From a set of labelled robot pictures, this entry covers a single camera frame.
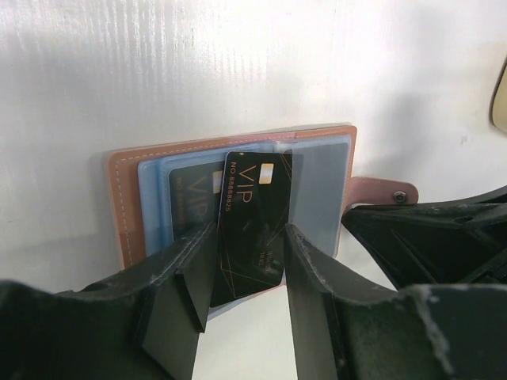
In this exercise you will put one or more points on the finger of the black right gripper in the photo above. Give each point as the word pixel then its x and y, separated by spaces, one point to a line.
pixel 459 241

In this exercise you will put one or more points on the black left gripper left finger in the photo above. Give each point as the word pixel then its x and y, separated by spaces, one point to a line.
pixel 141 323

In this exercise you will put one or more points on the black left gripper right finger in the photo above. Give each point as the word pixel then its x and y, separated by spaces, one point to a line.
pixel 344 326

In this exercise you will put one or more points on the brown leather card holder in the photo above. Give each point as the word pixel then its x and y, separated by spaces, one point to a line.
pixel 139 186

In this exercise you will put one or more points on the beige oval tray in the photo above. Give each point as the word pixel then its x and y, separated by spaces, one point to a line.
pixel 497 109

